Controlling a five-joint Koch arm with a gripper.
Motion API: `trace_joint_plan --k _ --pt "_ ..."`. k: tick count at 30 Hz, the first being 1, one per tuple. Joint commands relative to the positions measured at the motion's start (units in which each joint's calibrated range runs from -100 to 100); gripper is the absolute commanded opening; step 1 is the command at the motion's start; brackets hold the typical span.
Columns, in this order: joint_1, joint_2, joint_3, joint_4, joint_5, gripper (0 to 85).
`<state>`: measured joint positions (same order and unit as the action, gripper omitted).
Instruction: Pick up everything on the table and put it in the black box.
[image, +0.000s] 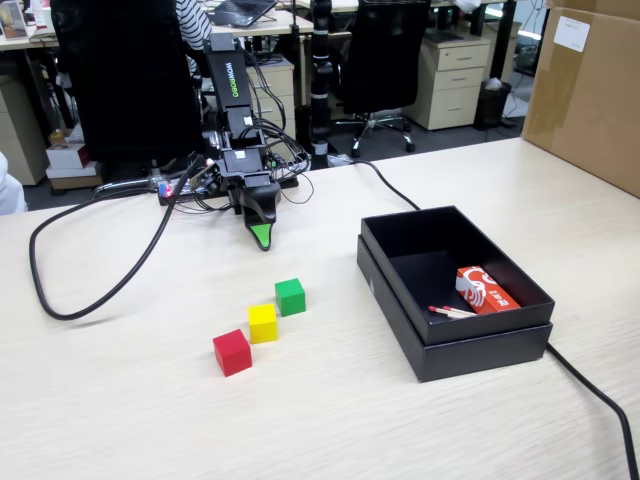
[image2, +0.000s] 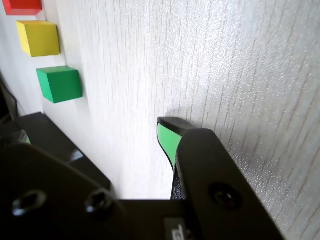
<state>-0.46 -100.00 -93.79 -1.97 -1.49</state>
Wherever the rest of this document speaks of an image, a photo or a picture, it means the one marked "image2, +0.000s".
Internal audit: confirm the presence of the green wooden cube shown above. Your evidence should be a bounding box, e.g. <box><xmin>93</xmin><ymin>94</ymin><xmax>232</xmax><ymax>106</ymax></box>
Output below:
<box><xmin>35</xmin><ymin>66</ymin><xmax>84</xmax><ymax>104</ymax></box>

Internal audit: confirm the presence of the red wooden cube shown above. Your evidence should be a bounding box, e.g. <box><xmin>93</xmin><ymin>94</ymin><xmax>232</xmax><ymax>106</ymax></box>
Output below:
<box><xmin>2</xmin><ymin>0</ymin><xmax>43</xmax><ymax>17</ymax></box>

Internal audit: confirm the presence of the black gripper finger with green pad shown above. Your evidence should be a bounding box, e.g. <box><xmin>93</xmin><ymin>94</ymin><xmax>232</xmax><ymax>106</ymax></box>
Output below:
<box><xmin>156</xmin><ymin>116</ymin><xmax>286</xmax><ymax>240</ymax></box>

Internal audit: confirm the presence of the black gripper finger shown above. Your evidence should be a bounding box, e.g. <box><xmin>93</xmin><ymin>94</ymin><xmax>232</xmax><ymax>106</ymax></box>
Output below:
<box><xmin>0</xmin><ymin>129</ymin><xmax>126</xmax><ymax>240</ymax></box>

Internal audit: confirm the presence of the yellow wooden cube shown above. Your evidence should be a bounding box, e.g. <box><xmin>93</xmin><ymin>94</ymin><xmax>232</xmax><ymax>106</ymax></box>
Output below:
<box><xmin>15</xmin><ymin>20</ymin><xmax>61</xmax><ymax>58</ymax></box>

